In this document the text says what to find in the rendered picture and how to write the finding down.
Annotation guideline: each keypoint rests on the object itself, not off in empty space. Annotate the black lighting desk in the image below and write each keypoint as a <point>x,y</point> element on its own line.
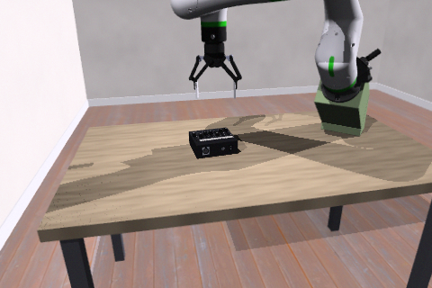
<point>213,142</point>

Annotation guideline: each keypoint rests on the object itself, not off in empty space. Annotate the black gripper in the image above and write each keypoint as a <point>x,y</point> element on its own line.
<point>214,61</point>

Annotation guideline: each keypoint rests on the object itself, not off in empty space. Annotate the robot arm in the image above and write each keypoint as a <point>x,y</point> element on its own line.
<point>340,70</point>

